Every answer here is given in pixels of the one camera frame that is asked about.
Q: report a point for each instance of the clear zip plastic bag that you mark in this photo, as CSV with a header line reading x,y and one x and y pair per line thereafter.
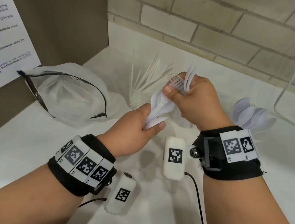
x,y
69,93

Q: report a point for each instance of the white printed paper notice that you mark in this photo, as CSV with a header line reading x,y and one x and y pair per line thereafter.
x,y
4,33

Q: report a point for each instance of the person's left hand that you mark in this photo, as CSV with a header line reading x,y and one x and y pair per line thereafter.
x,y
129,129

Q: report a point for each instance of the handful of clear plastic forks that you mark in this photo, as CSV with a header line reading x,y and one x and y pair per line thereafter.
x,y
189,79

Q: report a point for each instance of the handful of clear plastic spoons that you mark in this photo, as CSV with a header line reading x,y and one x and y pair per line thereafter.
x,y
160,106

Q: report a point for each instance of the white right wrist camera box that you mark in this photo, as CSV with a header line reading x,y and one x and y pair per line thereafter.
x,y
175,157

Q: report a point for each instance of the bunch of white plastic knives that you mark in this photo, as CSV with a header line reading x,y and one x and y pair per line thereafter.
x,y
147,81

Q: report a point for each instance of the person's left thumb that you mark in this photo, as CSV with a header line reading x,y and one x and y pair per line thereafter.
x,y
156,127

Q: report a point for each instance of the person's right hand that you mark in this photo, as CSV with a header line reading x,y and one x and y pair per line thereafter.
x,y
204,104

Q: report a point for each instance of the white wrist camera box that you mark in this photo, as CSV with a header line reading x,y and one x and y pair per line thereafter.
x,y
122,193
175,157

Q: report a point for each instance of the black wristband with markers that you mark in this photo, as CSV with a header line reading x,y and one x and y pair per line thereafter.
x,y
82,161
236,153

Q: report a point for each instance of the person's left forearm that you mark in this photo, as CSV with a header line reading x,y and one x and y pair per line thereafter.
x,y
19,194

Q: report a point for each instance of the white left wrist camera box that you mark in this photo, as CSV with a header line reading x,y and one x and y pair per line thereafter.
x,y
122,193

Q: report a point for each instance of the pile of white plastic spoons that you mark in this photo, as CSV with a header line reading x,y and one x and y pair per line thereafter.
x,y
252,116

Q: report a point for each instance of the person's right forearm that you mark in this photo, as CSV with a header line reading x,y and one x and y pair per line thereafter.
x,y
244,216

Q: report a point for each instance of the person's right thumb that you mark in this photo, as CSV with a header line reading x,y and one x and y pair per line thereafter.
x,y
171,92

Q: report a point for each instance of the black left wristband with markers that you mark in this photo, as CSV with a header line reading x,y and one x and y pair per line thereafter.
x,y
82,161

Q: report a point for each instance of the black right wristband with markers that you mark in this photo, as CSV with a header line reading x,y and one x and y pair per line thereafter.
x,y
236,153

